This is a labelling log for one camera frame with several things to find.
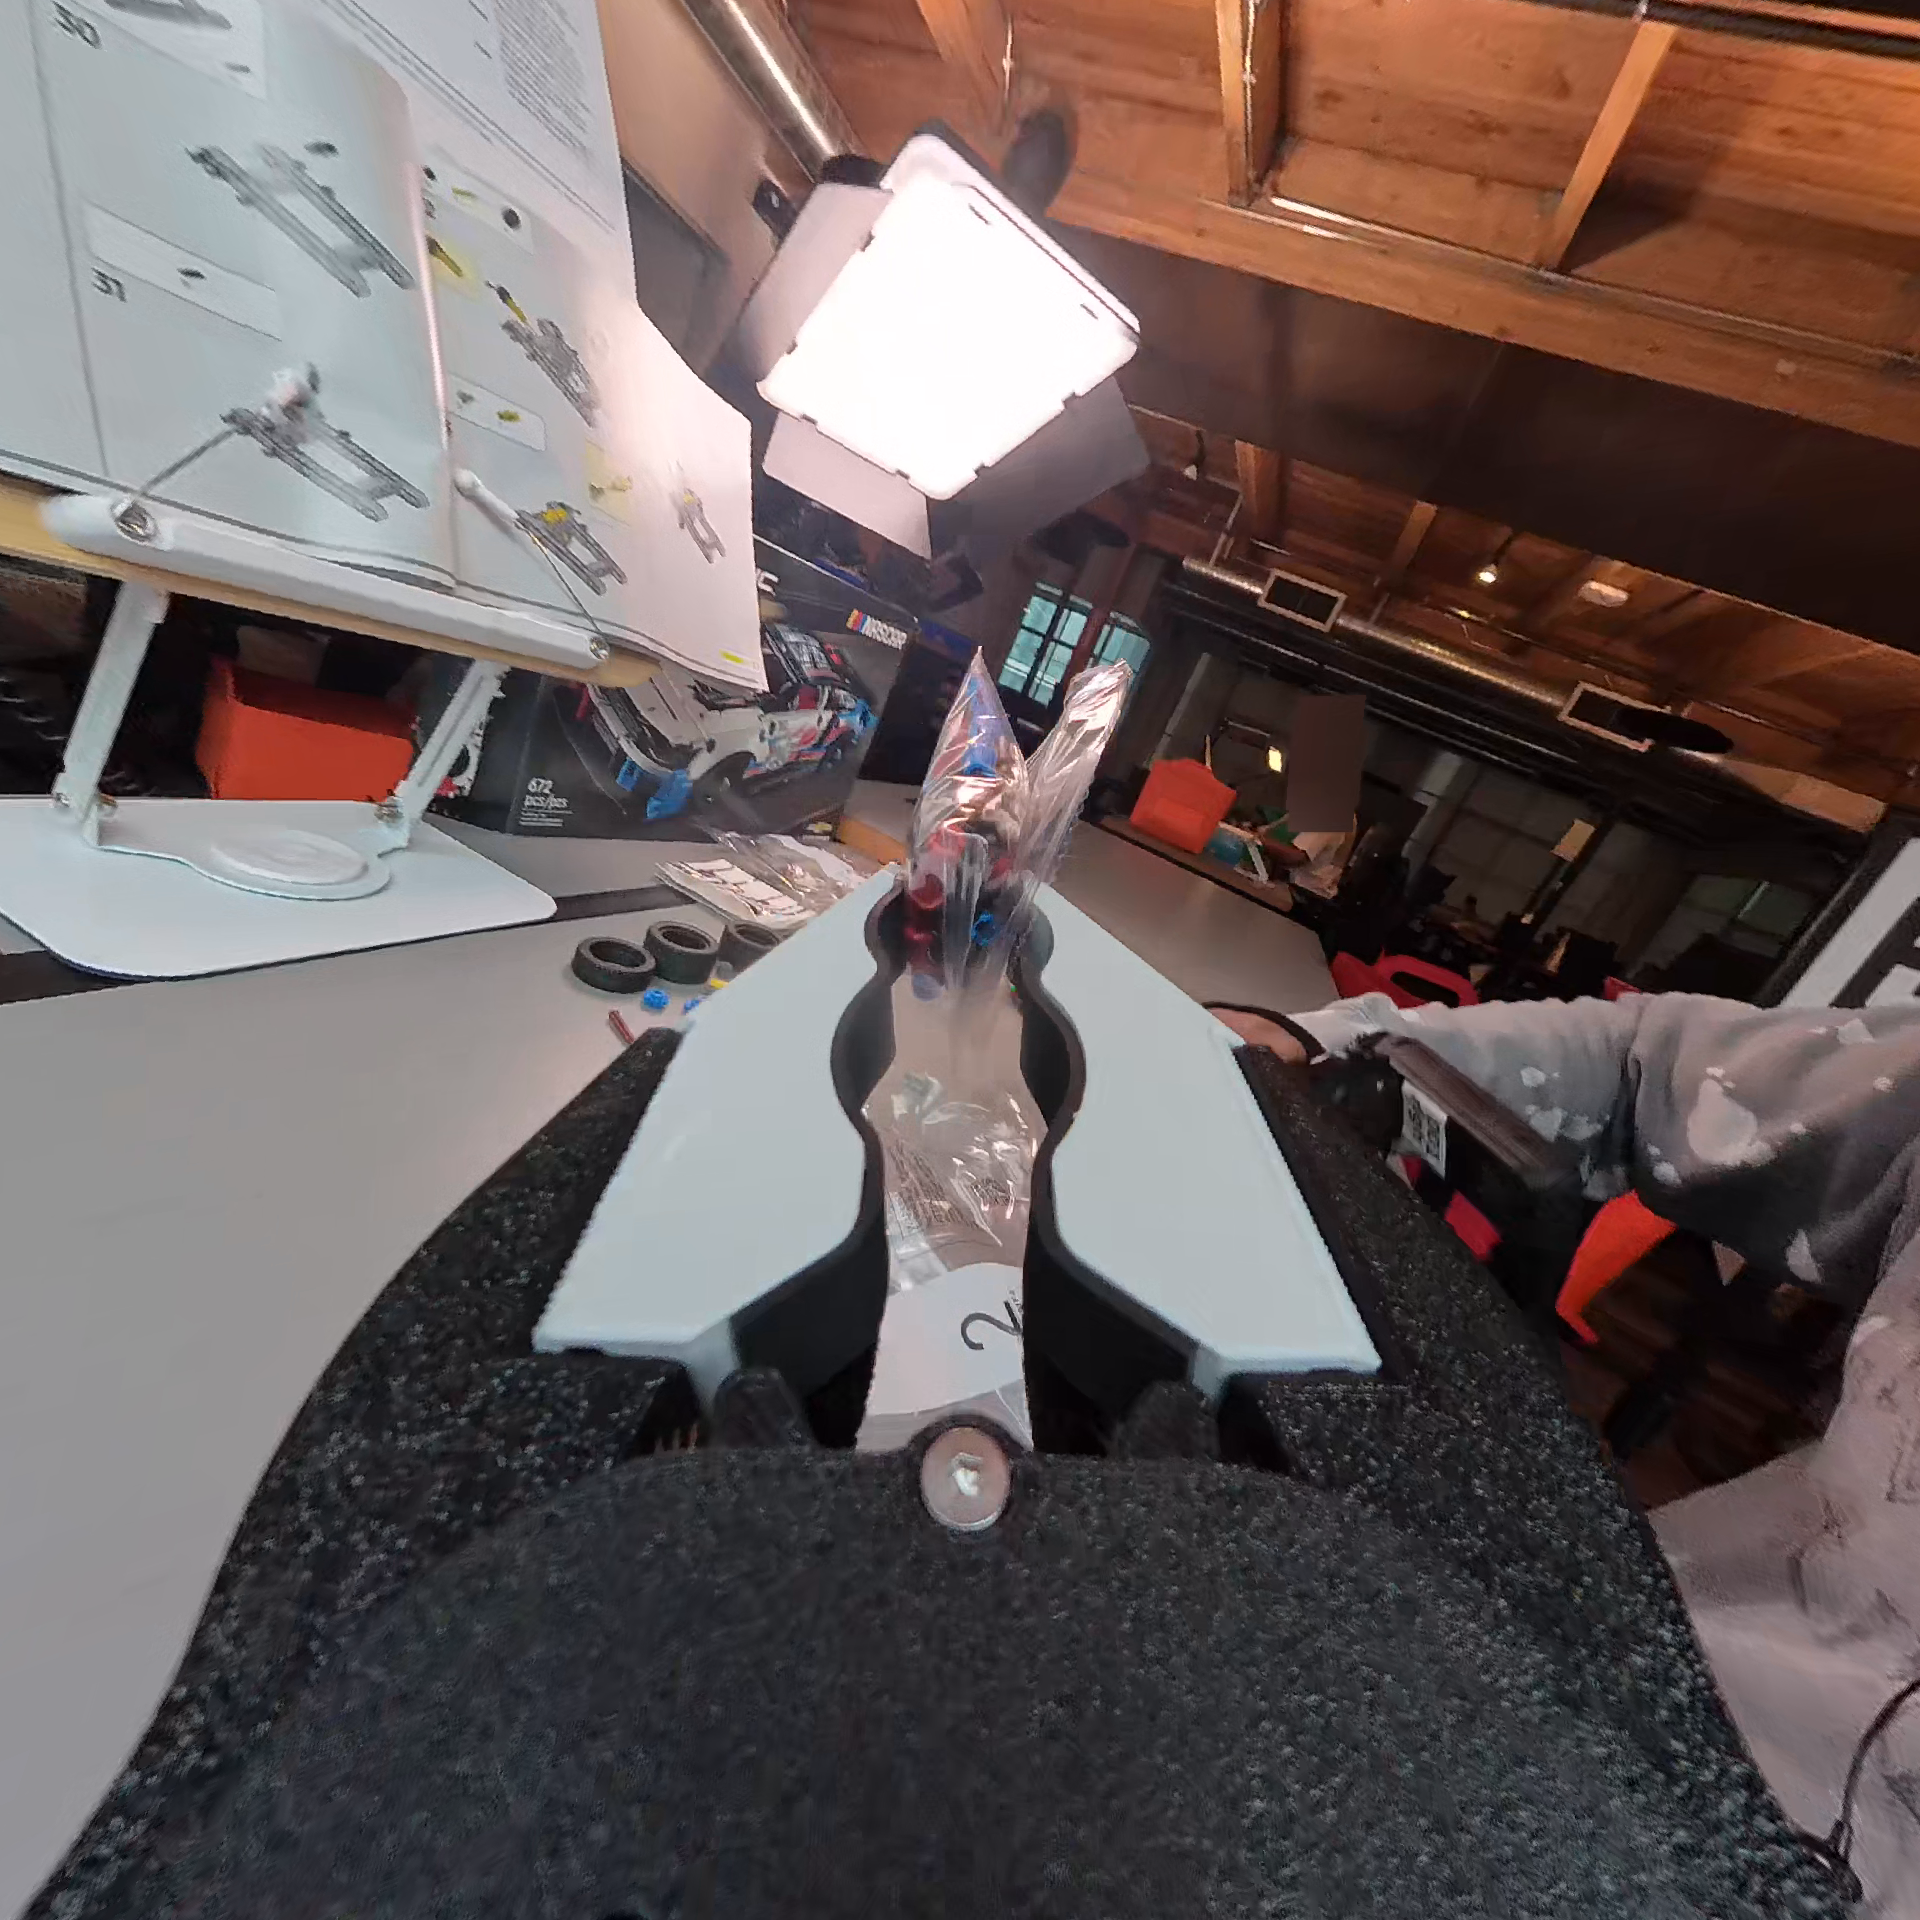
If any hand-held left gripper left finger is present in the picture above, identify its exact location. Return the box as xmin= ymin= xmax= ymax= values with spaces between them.
xmin=532 ymin=872 xmax=909 ymax=1378

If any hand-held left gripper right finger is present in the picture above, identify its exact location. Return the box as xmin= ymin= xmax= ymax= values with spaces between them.
xmin=1017 ymin=883 xmax=1384 ymax=1394

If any clear plastic bag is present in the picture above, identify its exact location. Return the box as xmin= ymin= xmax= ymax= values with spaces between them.
xmin=857 ymin=648 xmax=1136 ymax=1456

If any person's right forearm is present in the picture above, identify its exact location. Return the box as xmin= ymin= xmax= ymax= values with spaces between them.
xmin=1290 ymin=990 xmax=1920 ymax=1321

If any grey desk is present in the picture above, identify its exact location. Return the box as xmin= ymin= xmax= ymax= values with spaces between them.
xmin=0 ymin=779 xmax=1339 ymax=1894

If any person's right hand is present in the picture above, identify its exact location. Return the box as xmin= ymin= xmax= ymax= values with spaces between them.
xmin=1206 ymin=1002 xmax=1328 ymax=1068

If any red chair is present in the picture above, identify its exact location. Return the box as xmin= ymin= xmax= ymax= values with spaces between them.
xmin=1333 ymin=951 xmax=1478 ymax=1010

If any orange plastic bin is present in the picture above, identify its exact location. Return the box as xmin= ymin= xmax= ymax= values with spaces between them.
xmin=194 ymin=660 xmax=424 ymax=804
xmin=1128 ymin=759 xmax=1240 ymax=842

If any toy car set box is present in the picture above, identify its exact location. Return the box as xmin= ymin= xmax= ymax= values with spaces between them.
xmin=427 ymin=563 xmax=916 ymax=842

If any white book stand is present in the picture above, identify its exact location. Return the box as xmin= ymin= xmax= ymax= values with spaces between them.
xmin=0 ymin=368 xmax=664 ymax=985

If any person's grey hoodie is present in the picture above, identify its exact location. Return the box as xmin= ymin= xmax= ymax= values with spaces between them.
xmin=1651 ymin=1276 xmax=1920 ymax=1920

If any LED panel light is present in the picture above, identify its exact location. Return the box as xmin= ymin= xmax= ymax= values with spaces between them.
xmin=705 ymin=113 xmax=1157 ymax=564

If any building instruction booklet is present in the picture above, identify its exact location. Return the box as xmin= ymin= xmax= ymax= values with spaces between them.
xmin=0 ymin=0 xmax=770 ymax=694

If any black clip microphone cable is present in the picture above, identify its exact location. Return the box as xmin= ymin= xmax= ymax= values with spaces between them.
xmin=1800 ymin=1681 xmax=1920 ymax=1878

